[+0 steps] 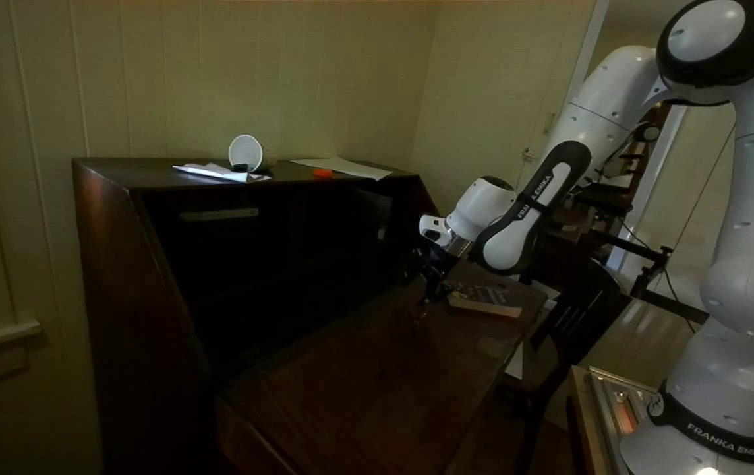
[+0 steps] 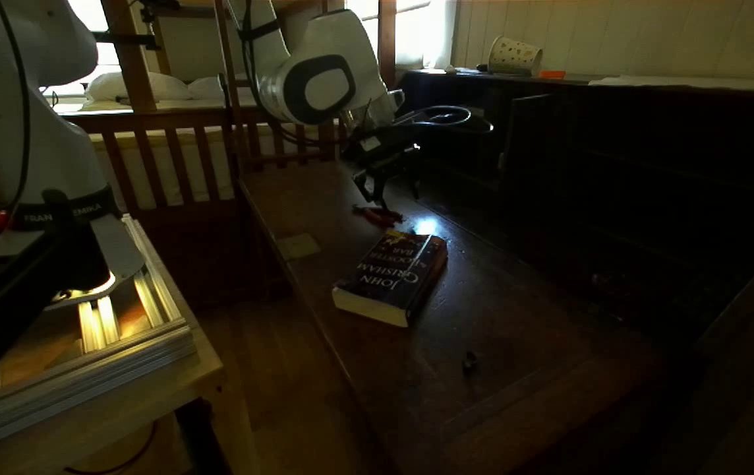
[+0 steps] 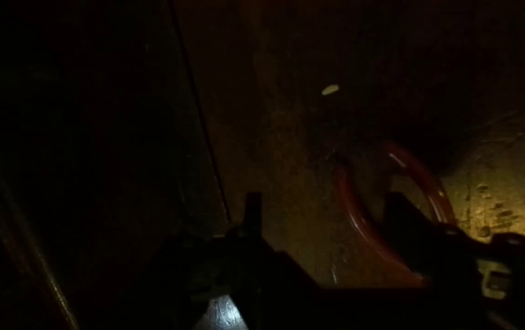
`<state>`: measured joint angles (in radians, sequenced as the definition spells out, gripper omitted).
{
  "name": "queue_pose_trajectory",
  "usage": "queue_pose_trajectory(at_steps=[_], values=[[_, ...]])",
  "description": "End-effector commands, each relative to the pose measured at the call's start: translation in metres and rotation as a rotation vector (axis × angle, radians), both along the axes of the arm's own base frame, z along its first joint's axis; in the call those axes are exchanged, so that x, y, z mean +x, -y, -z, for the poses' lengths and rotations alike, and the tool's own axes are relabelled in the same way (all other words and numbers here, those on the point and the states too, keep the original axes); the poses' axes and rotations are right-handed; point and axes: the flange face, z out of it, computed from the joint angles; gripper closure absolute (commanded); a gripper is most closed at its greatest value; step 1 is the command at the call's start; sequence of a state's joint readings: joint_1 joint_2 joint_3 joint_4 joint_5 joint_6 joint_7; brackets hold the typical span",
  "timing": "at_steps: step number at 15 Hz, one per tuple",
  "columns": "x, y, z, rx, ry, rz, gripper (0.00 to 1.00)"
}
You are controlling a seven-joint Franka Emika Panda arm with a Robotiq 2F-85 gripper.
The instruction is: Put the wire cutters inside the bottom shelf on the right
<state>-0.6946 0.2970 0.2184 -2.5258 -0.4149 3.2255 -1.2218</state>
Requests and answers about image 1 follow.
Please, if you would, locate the dark wooden secretary desk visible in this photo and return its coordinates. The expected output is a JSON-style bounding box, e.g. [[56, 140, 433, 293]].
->
[[72, 156, 552, 475]]

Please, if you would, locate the glossy white paper stack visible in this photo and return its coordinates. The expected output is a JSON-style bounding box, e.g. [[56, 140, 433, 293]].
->
[[171, 160, 271, 185]]

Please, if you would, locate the white tape roll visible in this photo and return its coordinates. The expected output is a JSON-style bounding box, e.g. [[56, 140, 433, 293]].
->
[[225, 131, 267, 174]]

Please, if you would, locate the white paper sheet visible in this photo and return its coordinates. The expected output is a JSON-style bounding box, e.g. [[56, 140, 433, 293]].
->
[[291, 156, 395, 185]]

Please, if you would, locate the black wooden chair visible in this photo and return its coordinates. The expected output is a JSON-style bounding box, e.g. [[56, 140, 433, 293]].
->
[[497, 259, 635, 475]]

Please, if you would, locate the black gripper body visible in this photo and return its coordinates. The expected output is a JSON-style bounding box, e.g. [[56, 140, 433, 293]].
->
[[410, 240, 460, 287]]

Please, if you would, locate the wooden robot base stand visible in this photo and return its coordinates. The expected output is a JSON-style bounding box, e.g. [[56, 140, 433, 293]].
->
[[568, 360, 754, 475]]

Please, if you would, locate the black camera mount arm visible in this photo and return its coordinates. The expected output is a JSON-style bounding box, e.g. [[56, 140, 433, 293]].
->
[[586, 223, 714, 323]]

